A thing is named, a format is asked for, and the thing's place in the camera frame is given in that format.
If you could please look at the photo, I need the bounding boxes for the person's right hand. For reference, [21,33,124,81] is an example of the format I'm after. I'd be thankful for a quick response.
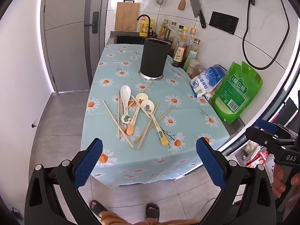
[272,164,300,198]

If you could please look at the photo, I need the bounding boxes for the yellow cap oil bottle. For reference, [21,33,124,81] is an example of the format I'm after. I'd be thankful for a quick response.
[160,19,170,38]

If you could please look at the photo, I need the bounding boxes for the person's left foot in sandal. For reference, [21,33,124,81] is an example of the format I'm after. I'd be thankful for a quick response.
[89,200,109,218]

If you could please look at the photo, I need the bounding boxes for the small gold cap sauce bottle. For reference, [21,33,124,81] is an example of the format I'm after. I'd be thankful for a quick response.
[172,35,189,68]

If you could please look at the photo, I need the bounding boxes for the yellow oil jug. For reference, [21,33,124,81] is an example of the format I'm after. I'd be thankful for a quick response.
[140,19,155,37]

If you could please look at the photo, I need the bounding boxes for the dark kitchen sink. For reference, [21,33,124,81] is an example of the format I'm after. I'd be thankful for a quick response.
[110,31,146,45]

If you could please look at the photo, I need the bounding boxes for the white lid spice jar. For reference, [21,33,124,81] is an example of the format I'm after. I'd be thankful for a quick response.
[187,60,200,78]

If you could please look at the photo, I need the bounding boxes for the thick black cable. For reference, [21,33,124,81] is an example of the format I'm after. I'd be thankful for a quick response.
[242,0,291,70]

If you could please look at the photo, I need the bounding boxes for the blue and white salt bag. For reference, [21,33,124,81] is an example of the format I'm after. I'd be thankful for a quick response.
[190,64,228,99]

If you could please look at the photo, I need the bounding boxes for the cartoon spoon with yellow handle end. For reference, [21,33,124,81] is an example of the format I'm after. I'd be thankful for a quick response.
[141,100,170,146]

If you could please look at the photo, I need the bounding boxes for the blue daisy print tablecloth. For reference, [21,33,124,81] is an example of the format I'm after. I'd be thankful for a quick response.
[80,43,230,189]

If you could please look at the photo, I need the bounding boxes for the green sugar bag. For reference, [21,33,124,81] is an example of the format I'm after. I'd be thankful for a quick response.
[211,61,263,125]

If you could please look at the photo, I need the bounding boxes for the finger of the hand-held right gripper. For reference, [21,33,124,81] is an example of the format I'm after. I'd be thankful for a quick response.
[255,119,285,134]
[246,127,296,151]

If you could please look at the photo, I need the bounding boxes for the black cylindrical utensil holder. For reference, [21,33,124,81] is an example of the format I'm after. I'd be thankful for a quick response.
[138,37,170,81]

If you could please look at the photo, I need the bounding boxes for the white spoon with green handle end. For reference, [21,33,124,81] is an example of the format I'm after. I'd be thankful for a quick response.
[120,85,132,124]

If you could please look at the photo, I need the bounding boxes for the metal lid spice jar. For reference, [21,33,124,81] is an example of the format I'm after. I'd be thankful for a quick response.
[192,66,207,79]

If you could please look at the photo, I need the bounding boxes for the person's right foot in sandal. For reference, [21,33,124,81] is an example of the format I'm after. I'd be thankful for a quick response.
[145,203,161,222]

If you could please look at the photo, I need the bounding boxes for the colourful packets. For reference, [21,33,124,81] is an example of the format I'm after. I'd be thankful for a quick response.
[234,141,275,169]

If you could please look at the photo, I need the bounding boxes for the grey door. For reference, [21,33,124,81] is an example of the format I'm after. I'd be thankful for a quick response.
[43,0,107,95]

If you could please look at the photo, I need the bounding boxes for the person's orange trousers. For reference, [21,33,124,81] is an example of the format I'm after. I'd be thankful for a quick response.
[100,211,202,225]

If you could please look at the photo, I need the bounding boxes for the black door lock handle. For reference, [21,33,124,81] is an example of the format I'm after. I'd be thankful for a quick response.
[84,12,99,34]

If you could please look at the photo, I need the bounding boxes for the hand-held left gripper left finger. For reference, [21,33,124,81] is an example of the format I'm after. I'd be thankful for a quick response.
[24,138,104,225]

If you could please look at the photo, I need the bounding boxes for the tall gold cap bottle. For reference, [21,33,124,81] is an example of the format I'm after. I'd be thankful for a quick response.
[189,28,197,50]

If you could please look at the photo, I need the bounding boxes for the cleaver with black handle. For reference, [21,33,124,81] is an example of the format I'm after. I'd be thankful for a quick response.
[189,0,207,29]

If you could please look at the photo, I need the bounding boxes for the black wall socket panel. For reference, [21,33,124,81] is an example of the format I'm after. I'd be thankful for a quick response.
[208,11,239,35]

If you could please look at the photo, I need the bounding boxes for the wooden cutting board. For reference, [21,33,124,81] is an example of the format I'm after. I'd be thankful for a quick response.
[114,2,140,31]

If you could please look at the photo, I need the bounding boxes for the green label gold cap bottle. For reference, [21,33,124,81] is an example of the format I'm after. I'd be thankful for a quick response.
[184,39,201,72]

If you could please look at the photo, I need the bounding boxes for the cream spoon with orange handle end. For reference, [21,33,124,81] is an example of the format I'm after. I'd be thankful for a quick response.
[126,93,149,136]

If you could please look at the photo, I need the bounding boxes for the pile of wooden chopsticks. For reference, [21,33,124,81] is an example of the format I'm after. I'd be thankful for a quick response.
[102,81,175,150]

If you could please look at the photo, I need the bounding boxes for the black faucet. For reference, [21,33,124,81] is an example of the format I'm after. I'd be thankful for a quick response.
[136,14,153,37]

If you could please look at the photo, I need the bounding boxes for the person's foot in sandal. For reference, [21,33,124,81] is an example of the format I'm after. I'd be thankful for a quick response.
[145,203,161,222]
[89,200,109,218]

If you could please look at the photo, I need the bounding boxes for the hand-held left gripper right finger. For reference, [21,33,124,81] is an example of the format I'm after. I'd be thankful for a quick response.
[196,137,277,225]

